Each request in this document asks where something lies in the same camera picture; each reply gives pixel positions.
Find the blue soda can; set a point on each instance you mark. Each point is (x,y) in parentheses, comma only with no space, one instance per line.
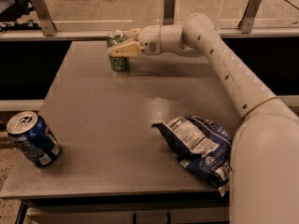
(32,136)

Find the blue chip bag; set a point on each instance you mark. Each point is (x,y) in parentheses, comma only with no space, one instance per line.
(201,146)

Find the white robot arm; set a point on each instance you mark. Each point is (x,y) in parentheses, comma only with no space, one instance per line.
(264,175)

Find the green soda can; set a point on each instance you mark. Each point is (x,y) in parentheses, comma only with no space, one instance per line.
(120,64)

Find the metal bracket post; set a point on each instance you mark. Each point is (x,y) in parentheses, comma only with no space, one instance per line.
(246,24)
(47,26)
(169,12)

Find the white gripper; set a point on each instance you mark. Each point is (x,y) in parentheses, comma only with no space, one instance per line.
(149,40)

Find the metal rail behind table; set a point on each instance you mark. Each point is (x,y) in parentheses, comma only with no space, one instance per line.
(37,35)

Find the right metal bracket post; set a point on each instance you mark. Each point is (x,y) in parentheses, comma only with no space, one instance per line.
(246,24)

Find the middle metal bracket post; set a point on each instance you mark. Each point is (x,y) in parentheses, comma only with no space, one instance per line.
(169,12)

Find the left metal bracket post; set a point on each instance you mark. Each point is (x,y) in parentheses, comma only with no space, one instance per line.
(47,26)

